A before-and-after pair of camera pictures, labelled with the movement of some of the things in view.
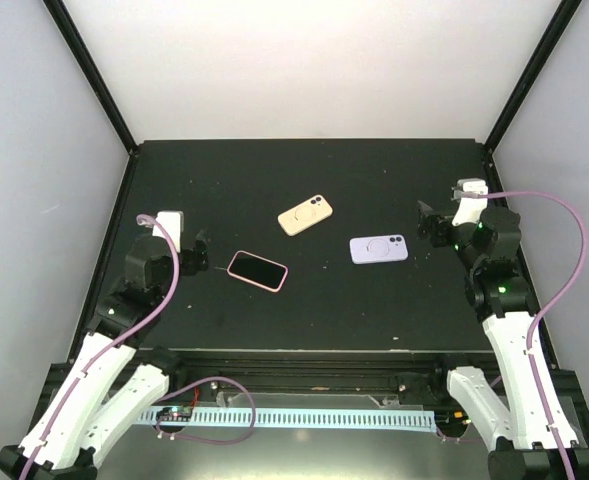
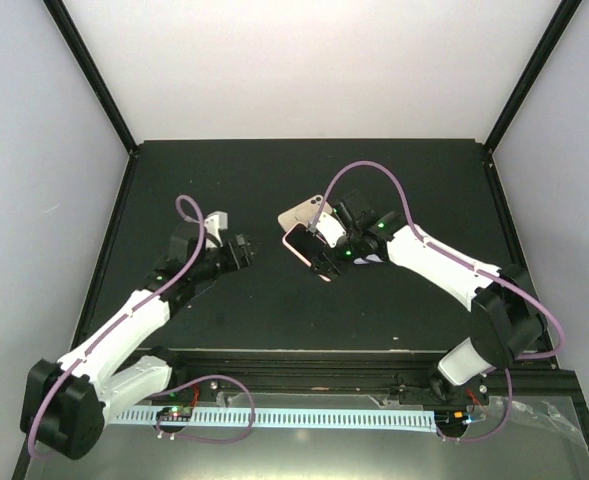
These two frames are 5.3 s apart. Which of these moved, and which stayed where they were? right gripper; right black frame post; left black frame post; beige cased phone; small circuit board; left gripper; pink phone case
Moved: right gripper; pink phone case; left gripper
Stayed: beige cased phone; left black frame post; small circuit board; right black frame post
